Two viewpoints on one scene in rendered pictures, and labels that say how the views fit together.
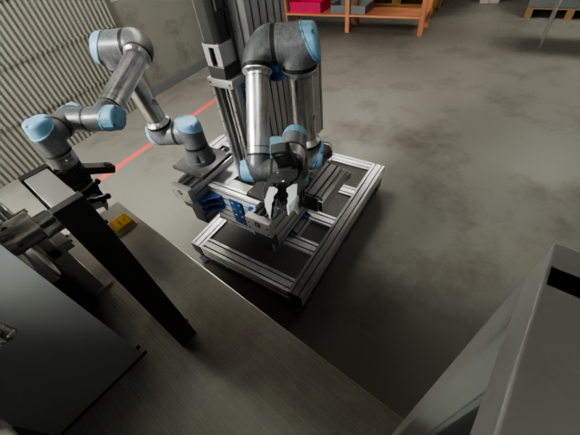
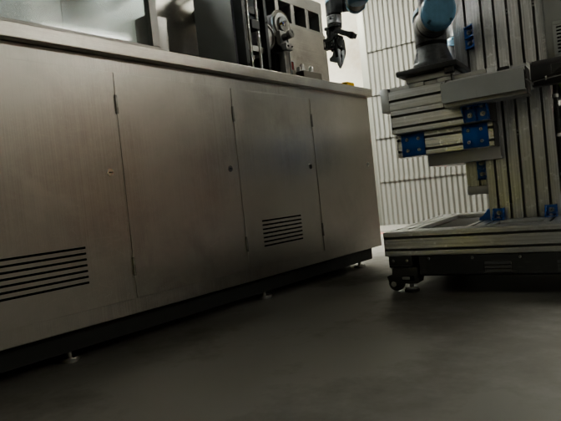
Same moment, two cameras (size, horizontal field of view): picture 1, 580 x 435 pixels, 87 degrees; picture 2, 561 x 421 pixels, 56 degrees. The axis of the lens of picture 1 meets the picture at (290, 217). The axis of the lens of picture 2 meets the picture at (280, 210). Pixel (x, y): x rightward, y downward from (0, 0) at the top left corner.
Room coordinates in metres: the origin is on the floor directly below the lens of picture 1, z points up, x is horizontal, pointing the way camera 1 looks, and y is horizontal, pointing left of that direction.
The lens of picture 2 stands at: (0.23, -1.91, 0.40)
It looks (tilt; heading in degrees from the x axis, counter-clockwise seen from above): 1 degrees down; 84
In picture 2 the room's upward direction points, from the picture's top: 6 degrees counter-clockwise
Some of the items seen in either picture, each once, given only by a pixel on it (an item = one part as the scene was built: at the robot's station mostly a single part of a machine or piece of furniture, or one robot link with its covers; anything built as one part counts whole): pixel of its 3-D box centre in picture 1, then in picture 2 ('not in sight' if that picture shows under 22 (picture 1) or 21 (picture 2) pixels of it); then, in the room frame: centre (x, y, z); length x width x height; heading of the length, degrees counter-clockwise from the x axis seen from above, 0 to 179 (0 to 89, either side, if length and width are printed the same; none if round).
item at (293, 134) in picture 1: (293, 143); not in sight; (0.78, -0.05, 1.21); 0.11 x 0.08 x 0.09; 167
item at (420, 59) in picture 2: not in sight; (432, 57); (1.07, 0.03, 0.87); 0.15 x 0.15 x 0.10
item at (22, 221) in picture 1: (21, 233); not in sight; (0.44, 0.52, 1.33); 0.06 x 0.06 x 0.06; 44
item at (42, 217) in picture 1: (52, 214); not in sight; (0.48, 0.48, 1.33); 0.06 x 0.03 x 0.03; 134
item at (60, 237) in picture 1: (73, 259); (286, 62); (0.61, 0.66, 1.05); 0.06 x 0.05 x 0.31; 134
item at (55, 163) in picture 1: (64, 159); (333, 21); (0.86, 0.67, 1.24); 0.08 x 0.08 x 0.05
